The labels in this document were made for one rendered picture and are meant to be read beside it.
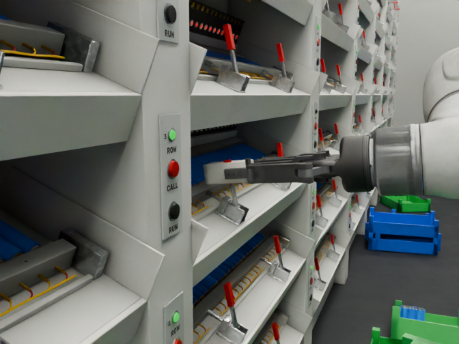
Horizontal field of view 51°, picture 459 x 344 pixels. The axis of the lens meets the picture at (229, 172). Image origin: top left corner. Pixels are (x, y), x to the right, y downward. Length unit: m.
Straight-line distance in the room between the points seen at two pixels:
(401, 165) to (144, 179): 0.31
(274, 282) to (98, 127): 0.66
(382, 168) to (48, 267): 0.39
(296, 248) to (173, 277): 0.67
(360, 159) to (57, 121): 0.38
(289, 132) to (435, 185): 0.55
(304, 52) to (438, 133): 0.55
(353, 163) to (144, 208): 0.28
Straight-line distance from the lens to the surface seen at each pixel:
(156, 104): 0.45
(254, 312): 0.86
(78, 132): 0.38
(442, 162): 0.60
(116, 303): 0.45
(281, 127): 1.11
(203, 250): 0.59
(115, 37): 0.44
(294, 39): 1.11
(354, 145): 0.62
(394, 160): 0.60
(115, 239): 0.47
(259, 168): 0.63
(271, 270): 1.00
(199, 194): 0.69
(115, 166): 0.45
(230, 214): 0.70
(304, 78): 1.09
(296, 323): 1.22
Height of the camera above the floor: 0.72
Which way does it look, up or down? 9 degrees down
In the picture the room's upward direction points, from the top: straight up
